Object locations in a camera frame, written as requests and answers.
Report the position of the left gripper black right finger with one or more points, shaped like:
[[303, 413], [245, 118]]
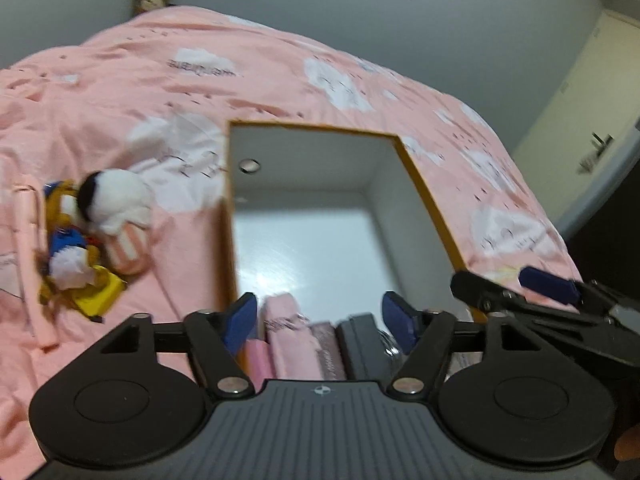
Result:
[[428, 340]]

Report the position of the pink zip pouch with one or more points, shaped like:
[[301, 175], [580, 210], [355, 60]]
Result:
[[294, 350]]

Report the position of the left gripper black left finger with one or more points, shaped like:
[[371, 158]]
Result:
[[212, 341]]

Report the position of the dark photo card box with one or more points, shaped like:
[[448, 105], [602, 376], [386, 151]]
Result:
[[328, 352]]

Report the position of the black door handle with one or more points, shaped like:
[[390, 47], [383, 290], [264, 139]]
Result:
[[599, 147]]

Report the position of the Donald Duck plush toy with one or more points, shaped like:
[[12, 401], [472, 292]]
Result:
[[71, 267]]

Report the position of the clear round tape roll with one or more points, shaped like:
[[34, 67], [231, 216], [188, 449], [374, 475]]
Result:
[[394, 355]]

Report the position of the black rectangular case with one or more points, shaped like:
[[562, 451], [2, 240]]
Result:
[[362, 349]]

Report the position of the pink card booklet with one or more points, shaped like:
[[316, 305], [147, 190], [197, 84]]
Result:
[[259, 367]]

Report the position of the white black plush toy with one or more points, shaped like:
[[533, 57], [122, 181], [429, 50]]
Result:
[[117, 206]]

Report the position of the cream wooden door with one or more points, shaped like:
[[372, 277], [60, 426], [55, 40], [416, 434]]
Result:
[[600, 94]]

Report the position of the orange-rimmed white storage box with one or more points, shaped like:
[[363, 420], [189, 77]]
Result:
[[335, 218]]

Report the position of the pink cloud-print bedsheet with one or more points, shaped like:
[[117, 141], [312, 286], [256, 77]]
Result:
[[158, 94]]

